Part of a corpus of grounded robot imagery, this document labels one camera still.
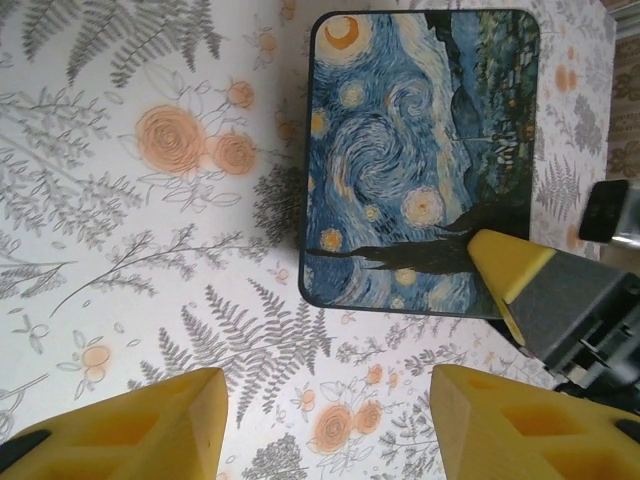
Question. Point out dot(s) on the aluminium frame post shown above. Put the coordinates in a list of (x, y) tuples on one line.
[(627, 20)]

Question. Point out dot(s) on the finger of the gray yellow right gripper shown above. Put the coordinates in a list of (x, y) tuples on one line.
[(540, 285), (513, 324)]

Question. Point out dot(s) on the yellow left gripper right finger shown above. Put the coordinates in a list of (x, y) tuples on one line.
[(525, 430)]

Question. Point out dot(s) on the floral table cover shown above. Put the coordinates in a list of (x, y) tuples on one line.
[(100, 250)]

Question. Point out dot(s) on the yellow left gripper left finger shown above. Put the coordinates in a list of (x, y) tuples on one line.
[(150, 430)]

